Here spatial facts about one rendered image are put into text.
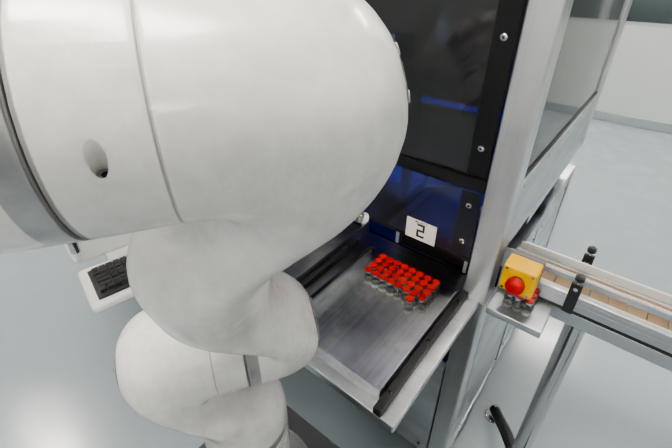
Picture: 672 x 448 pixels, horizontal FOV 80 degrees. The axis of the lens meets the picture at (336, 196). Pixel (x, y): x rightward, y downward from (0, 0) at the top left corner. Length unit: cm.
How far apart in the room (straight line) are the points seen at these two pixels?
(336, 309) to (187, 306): 77
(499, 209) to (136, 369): 73
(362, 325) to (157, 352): 59
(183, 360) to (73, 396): 176
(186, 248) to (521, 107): 70
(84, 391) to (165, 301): 196
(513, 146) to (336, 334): 56
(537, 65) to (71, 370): 219
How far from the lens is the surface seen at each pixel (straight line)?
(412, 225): 105
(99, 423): 209
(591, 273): 119
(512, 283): 97
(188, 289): 25
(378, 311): 102
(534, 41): 82
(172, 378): 49
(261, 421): 60
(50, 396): 228
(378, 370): 91
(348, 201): 17
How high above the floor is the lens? 162
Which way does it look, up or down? 31 degrees down
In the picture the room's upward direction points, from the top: straight up
